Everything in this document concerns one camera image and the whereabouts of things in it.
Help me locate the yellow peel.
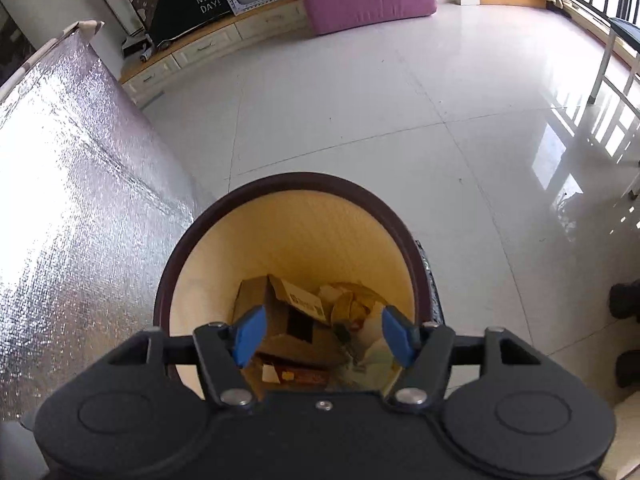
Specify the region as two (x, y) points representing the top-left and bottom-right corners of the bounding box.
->
(330, 285), (387, 333)

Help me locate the silver foil sheet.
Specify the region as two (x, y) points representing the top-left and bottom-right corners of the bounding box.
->
(0, 20), (217, 423)

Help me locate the low white drawer cabinet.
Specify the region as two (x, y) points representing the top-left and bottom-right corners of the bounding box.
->
(119, 0), (315, 107)

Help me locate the red brown snack box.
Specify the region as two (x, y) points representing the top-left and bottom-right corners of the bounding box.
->
(252, 352), (332, 390)

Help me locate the black lettered sign board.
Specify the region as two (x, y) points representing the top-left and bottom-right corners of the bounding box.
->
(142, 0), (234, 50)

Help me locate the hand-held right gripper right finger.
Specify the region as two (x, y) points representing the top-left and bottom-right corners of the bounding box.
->
(380, 304), (545, 409)

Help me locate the brown rimmed trash bin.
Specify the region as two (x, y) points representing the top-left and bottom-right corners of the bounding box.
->
(152, 172), (445, 401)

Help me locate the brown cardboard box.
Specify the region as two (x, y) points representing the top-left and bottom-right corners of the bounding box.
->
(232, 274), (351, 361)

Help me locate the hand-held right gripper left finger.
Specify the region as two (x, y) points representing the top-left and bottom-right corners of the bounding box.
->
(107, 304), (269, 409)

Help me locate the person's black shoe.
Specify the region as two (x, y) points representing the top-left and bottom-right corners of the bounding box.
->
(614, 349), (640, 389)
(608, 282), (640, 321)

